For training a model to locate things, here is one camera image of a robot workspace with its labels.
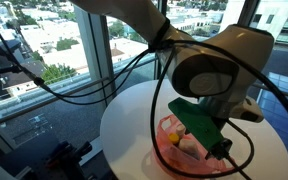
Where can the metal window railing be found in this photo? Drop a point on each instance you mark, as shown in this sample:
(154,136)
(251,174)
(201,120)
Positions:
(67,88)

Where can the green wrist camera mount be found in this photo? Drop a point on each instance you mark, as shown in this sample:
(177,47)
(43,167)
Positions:
(204,127)

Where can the yellow capped brown bottle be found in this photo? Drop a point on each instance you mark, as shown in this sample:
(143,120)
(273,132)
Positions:
(174,138)

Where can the orange plastic bag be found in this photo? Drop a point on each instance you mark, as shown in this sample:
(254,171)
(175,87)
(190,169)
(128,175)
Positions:
(180,160)

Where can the black tripod equipment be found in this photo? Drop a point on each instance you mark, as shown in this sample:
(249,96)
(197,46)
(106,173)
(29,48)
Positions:
(61,164)

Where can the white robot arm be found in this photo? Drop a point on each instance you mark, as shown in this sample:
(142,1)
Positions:
(204,70)

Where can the white tube with barcode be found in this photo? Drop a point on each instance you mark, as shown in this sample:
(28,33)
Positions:
(186,145)

